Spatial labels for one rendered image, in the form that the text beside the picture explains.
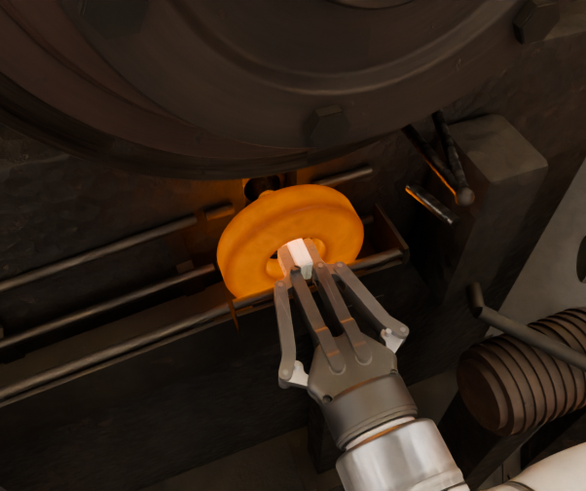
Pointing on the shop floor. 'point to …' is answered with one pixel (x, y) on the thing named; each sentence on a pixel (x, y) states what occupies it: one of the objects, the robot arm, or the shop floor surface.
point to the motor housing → (523, 389)
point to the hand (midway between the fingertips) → (293, 245)
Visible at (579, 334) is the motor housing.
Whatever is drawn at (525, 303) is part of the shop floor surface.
